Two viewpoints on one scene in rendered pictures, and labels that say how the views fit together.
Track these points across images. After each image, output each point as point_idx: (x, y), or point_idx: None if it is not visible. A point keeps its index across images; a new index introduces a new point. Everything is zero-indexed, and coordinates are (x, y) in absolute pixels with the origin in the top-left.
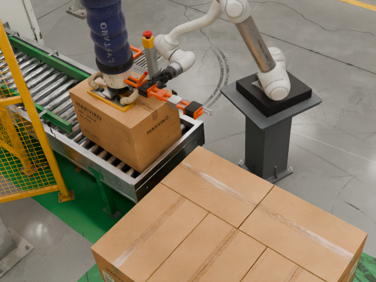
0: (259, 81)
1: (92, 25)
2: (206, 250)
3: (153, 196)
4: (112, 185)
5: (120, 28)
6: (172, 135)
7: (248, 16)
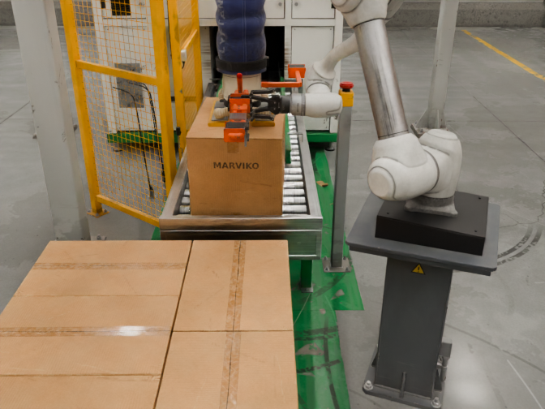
0: None
1: None
2: (109, 320)
3: (164, 245)
4: None
5: (239, 6)
6: (260, 203)
7: (367, 18)
